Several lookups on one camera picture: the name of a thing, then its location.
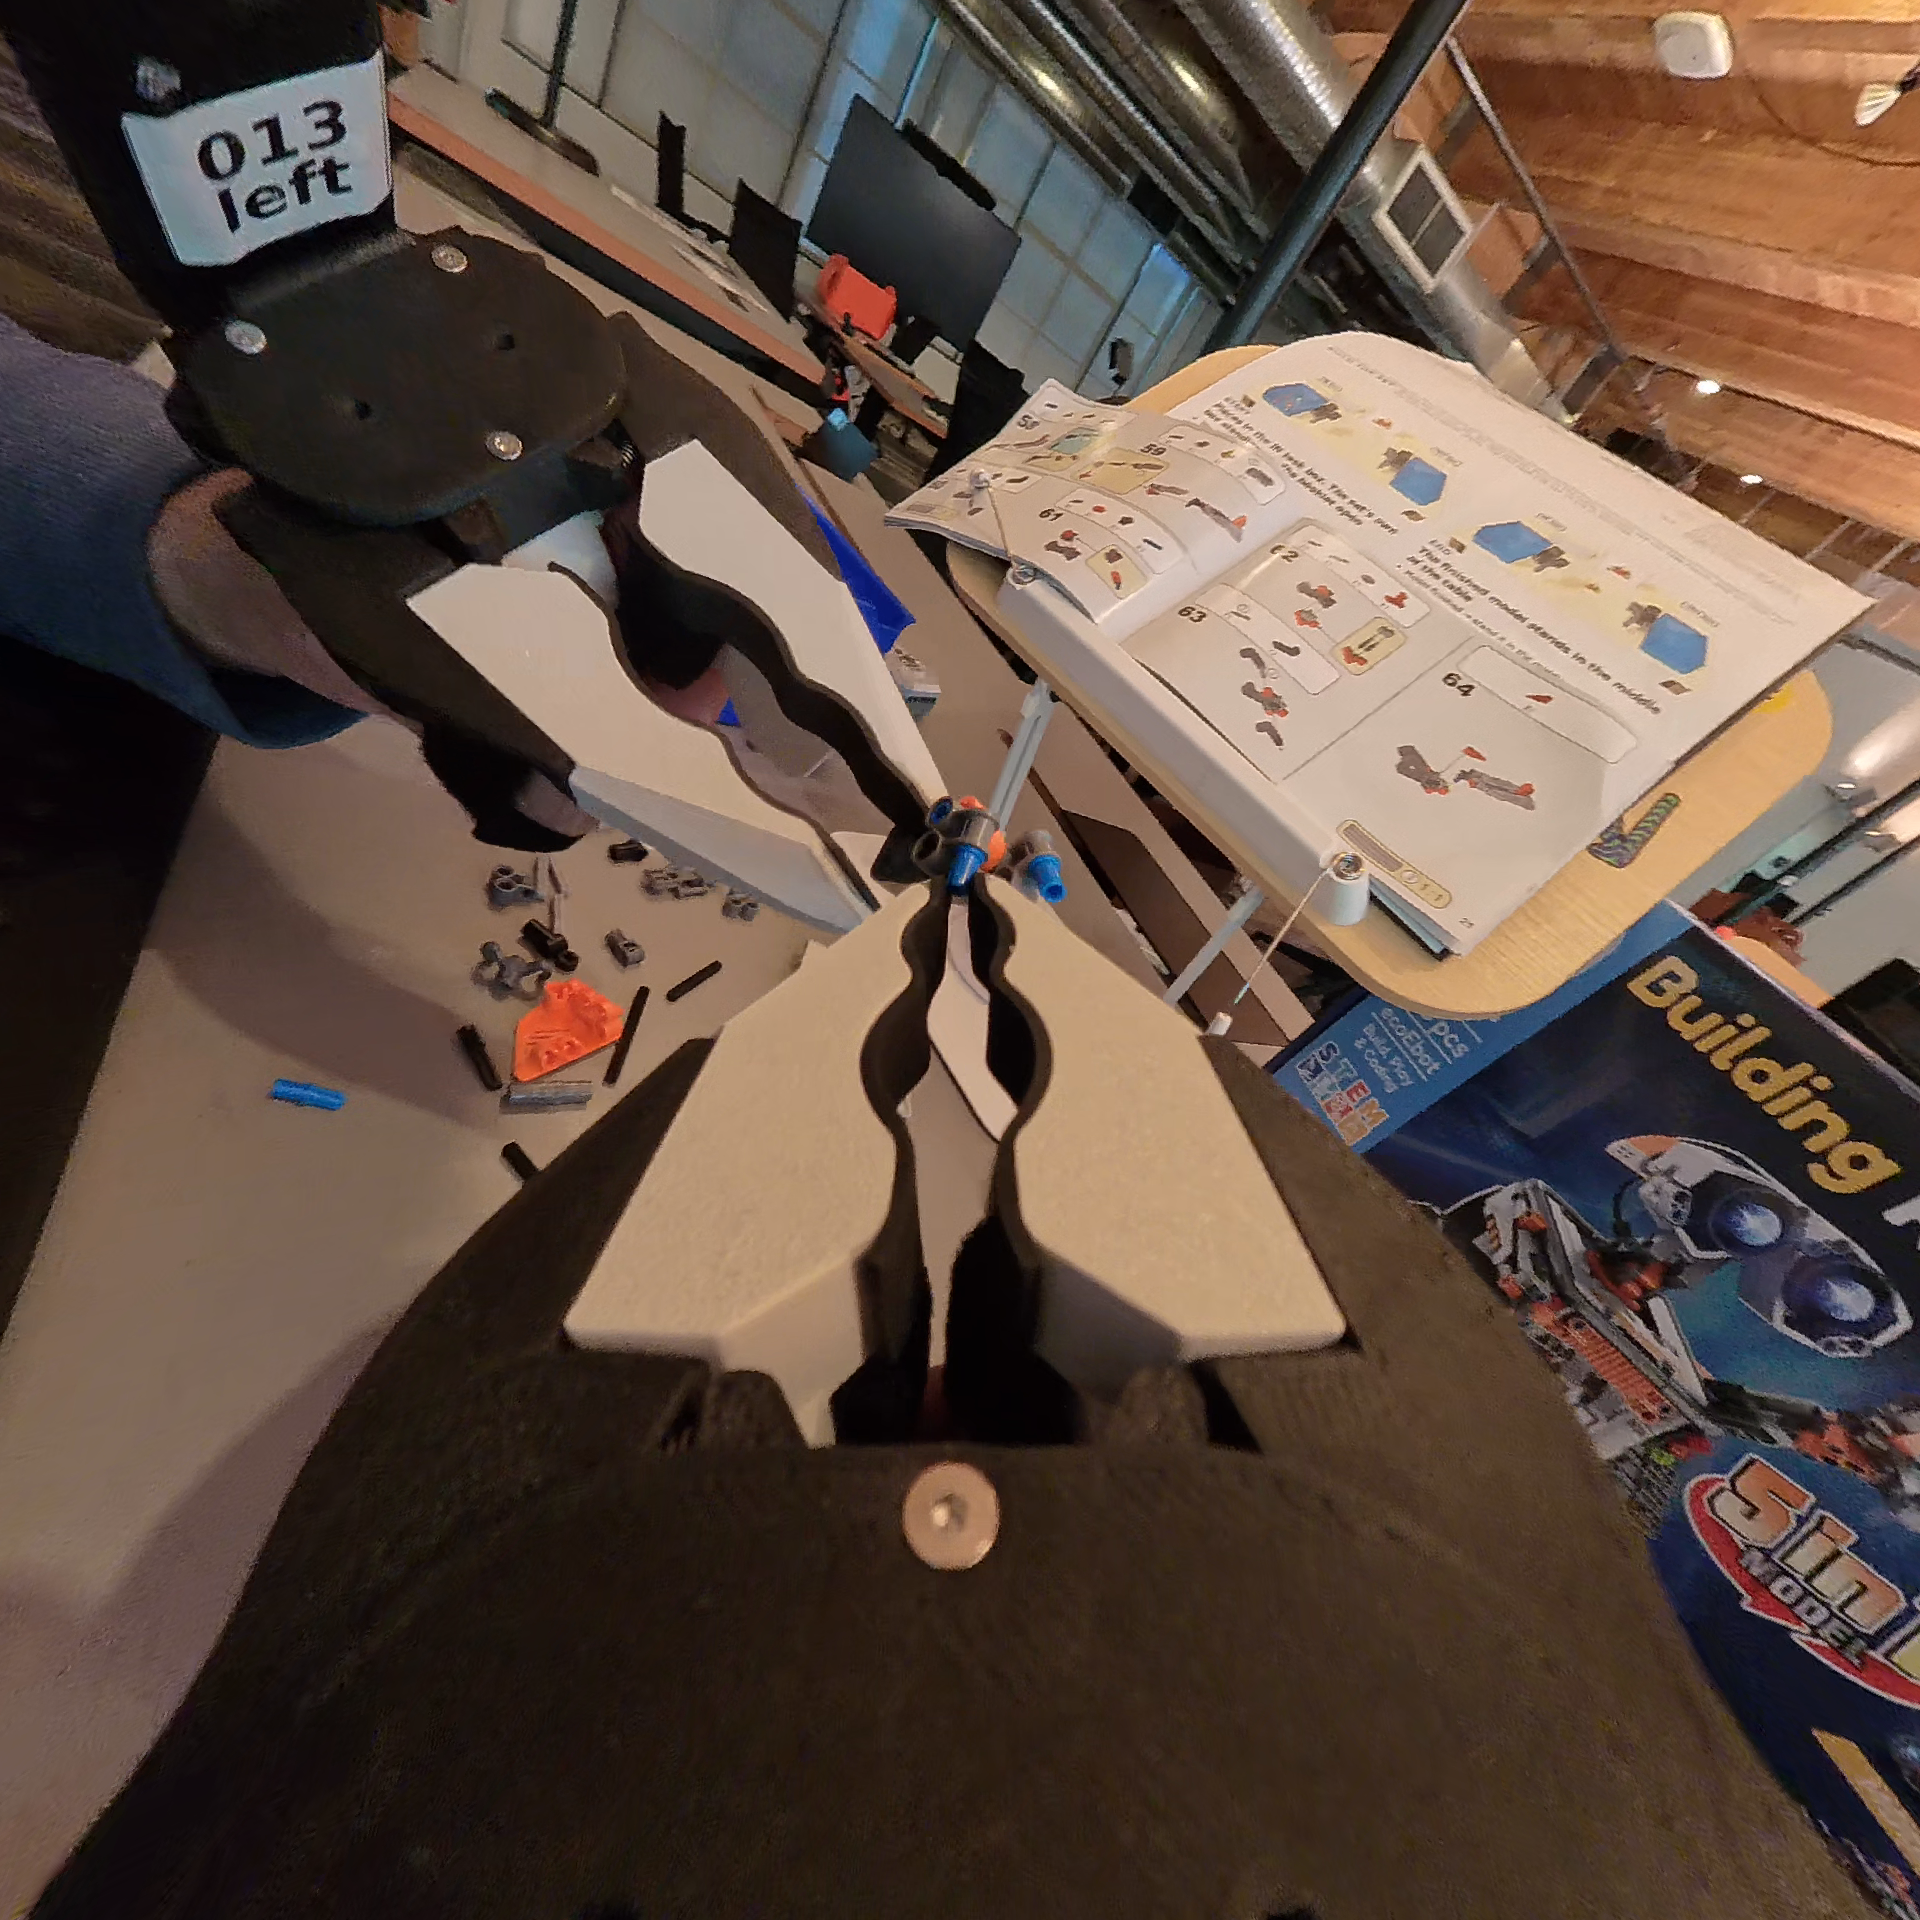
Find orange wedge piece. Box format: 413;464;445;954
510;980;626;1087

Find silver air duct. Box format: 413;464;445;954
938;0;1518;384

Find blue plastic bin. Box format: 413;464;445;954
801;491;918;647

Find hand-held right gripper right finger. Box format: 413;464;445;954
976;884;1346;1373

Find orange connector with blue pins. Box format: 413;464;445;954
918;793;1071;904

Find white air vent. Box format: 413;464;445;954
1369;150;1474;283

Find white book stand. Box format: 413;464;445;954
824;339;1840;1146

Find open instruction booklet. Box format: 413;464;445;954
886;377;1668;964

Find wooden background desk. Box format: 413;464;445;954
389;67;831;397

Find person's left hand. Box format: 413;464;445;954
150;468;380;712

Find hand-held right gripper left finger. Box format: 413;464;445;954
563;887;954;1444

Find blue toy cardboard box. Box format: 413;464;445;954
1268;899;1920;1920

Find black support pole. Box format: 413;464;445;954
1207;0;1474;355

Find black computer monitor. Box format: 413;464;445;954
801;96;1025;323

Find white printed task sheet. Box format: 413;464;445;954
1172;333;1878;708

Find scattered small black grey pieces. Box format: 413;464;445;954
455;834;767;1184

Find person's left forearm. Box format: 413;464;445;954
0;316;361;753

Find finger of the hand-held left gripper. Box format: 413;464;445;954
636;439;944;818
407;562;903;932

